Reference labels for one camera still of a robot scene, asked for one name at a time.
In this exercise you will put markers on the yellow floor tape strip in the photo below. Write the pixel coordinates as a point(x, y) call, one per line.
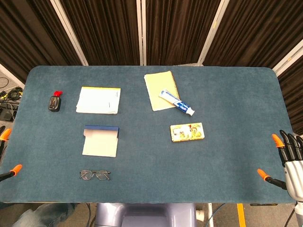
point(241, 215)

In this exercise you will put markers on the white blue toothpaste tube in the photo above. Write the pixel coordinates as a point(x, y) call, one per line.
point(176, 102)

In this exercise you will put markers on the blue felt table mat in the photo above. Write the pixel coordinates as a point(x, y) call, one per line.
point(151, 170)

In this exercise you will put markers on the blue folding glasses case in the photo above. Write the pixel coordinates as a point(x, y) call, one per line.
point(99, 146)

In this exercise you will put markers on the grey-blue robot torso base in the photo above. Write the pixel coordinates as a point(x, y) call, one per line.
point(146, 215)

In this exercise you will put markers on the yellow printed flat box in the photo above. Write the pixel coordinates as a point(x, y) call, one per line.
point(187, 132)

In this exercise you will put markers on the white screen frame post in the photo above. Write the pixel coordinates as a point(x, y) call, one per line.
point(10, 76)
point(141, 33)
point(69, 33)
point(287, 58)
point(211, 33)

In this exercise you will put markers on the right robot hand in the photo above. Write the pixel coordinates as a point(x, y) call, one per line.
point(294, 175)

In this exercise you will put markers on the black floor power box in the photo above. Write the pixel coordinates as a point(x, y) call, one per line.
point(7, 114)

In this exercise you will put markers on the blue denim jeans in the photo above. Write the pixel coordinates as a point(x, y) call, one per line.
point(42, 215)

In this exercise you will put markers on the black table edge bracket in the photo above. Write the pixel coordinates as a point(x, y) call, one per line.
point(264, 204)

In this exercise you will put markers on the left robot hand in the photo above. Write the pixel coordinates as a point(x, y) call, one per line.
point(16, 168)

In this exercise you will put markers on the dark brown pleated curtain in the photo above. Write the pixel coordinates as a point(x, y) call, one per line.
point(177, 30)
point(293, 99)
point(258, 30)
point(104, 30)
point(28, 35)

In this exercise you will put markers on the thin metal frame eyeglasses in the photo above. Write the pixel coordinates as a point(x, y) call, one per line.
point(86, 174)

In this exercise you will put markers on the white notepad yellow edge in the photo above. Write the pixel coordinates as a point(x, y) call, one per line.
point(97, 100)

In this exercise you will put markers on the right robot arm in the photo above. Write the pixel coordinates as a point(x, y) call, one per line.
point(299, 212)

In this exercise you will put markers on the black bottle red cap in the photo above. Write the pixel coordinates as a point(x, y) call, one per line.
point(54, 104)

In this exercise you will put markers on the white table leg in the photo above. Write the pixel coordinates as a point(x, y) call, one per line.
point(210, 215)

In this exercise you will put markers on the yellow spiral notebook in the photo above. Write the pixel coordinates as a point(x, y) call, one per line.
point(158, 89)

